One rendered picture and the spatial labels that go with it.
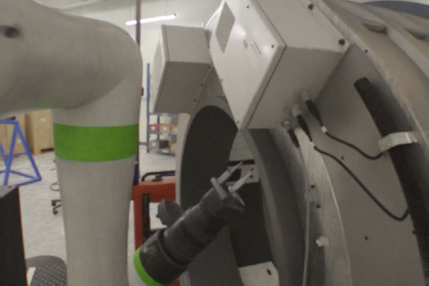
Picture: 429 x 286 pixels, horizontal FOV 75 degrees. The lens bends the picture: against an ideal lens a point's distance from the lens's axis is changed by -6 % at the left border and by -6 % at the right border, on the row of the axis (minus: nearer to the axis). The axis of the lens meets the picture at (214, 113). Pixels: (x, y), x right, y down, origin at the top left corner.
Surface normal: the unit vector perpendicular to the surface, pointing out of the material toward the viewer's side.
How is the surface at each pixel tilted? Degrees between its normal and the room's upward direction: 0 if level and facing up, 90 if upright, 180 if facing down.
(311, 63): 132
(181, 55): 55
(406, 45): 68
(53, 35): 76
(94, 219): 96
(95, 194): 97
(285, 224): 63
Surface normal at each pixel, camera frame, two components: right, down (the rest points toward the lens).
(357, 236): -0.94, 0.00
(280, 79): 0.24, 0.74
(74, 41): 0.94, -0.20
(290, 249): 0.33, -0.29
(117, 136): 0.74, 0.16
